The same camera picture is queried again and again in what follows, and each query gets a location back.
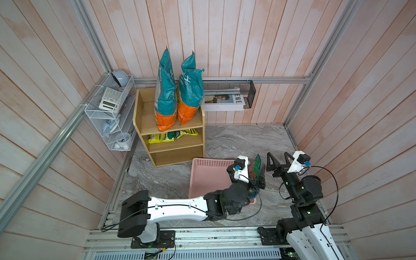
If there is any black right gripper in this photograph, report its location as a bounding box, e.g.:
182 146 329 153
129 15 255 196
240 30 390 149
268 153 301 204

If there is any green blue soil bag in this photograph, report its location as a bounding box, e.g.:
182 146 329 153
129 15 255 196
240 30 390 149
248 155 265 204

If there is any yellow green packet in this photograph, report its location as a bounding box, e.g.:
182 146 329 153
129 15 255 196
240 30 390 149
172 128 199 139
148 132 175 144

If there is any teal orange fertilizer bag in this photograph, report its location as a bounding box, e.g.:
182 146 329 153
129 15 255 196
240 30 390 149
177 52 204 125
154 48 177 132

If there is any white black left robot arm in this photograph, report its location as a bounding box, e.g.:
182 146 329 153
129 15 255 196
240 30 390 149
117 165 259 243

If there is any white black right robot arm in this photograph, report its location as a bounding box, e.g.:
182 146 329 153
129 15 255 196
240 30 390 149
266 151 344 260

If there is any wooden shelf unit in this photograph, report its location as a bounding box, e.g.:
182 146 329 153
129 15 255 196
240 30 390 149
133 88 205 167

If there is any pink plastic basket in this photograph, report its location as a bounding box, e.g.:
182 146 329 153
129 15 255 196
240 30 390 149
188 158 250 204

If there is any white magazine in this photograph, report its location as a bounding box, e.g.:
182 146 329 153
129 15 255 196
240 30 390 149
203 87 245 112

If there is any pale blue cloth item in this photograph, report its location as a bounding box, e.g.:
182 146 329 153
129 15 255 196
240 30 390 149
102 117 120 138

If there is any white calculator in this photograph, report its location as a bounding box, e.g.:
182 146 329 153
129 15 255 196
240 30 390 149
99 87 122 113

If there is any grey blue bowl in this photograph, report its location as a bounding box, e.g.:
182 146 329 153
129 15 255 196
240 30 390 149
111 70 129 88

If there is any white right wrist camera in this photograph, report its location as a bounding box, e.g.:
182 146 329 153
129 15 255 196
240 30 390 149
288 151 311 173

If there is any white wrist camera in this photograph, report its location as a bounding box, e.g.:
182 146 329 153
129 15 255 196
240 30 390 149
288 151 311 173
232 156 249 184

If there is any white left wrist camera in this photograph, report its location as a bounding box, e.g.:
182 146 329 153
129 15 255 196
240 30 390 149
232 156 249 184

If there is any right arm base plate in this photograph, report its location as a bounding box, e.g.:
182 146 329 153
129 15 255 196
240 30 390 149
257 225 291 245

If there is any dark wall magazine holder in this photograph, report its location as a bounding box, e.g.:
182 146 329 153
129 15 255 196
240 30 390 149
203 80 256 109

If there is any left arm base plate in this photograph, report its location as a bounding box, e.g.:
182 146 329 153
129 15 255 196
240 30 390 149
131 230 176 249

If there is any white wire wall rack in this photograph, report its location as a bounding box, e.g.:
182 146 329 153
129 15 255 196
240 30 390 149
84 74 136 152

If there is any aluminium front rail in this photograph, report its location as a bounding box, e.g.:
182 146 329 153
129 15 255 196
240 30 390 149
81 225 358 260

